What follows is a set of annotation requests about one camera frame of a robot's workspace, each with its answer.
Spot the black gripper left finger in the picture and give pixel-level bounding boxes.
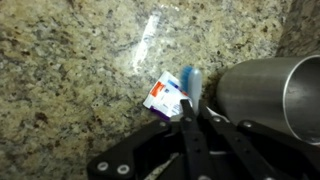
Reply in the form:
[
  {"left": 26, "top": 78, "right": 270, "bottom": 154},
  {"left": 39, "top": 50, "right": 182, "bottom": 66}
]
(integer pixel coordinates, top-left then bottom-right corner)
[{"left": 180, "top": 99, "right": 216, "bottom": 180}]

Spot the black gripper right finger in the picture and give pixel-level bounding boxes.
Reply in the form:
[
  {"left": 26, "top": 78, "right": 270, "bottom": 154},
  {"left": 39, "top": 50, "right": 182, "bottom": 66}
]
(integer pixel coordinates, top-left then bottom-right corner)
[{"left": 199, "top": 103, "right": 282, "bottom": 180}]

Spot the blue white toothbrush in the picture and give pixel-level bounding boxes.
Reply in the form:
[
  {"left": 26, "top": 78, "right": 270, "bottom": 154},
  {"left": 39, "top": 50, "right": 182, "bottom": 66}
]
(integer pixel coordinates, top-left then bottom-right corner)
[{"left": 180, "top": 66, "right": 202, "bottom": 114}]

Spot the silver metal cup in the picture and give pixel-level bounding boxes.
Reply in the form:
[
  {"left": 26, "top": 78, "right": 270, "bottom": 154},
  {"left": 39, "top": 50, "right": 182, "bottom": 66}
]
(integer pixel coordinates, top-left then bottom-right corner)
[{"left": 217, "top": 55, "right": 320, "bottom": 145}]

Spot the white toothpaste tube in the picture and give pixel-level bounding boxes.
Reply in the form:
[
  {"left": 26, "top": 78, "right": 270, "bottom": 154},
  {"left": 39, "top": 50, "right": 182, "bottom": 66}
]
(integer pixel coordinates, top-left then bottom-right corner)
[{"left": 142, "top": 70, "right": 231, "bottom": 180}]

